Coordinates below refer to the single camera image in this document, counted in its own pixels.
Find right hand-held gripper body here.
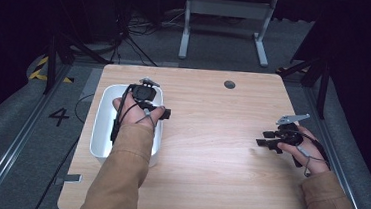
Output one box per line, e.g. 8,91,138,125
273,111,311,148

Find person's right hand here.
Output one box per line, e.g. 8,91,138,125
274,124,335,179

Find gripper grey cable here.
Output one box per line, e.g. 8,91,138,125
294,145,331,180
134,107,158,130

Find black metal stand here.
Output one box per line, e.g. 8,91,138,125
41,32,113,100
272,54,334,121

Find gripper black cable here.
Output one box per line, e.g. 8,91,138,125
109,82,142,146
293,128,335,171

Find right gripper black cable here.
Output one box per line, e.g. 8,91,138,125
293,128,335,171

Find yellow and black floor tape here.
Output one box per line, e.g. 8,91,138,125
27,54,77,85

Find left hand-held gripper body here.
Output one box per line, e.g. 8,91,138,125
130,75,161,104

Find tangle of black cables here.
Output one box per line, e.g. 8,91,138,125
121,4,189,42

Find right gripper grey cable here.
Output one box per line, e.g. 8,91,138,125
294,145,331,180

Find black floor cable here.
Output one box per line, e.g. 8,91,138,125
32,89,96,209

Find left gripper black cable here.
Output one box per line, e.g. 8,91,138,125
109,82,142,146

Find white plastic bin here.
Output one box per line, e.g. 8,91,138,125
88,81,168,169

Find left gripper grey cable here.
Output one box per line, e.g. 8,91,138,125
134,107,158,130

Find person's left hand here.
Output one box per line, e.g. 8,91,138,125
110,96,168,130

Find grey metal stand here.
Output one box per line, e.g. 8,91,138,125
177,0,279,68

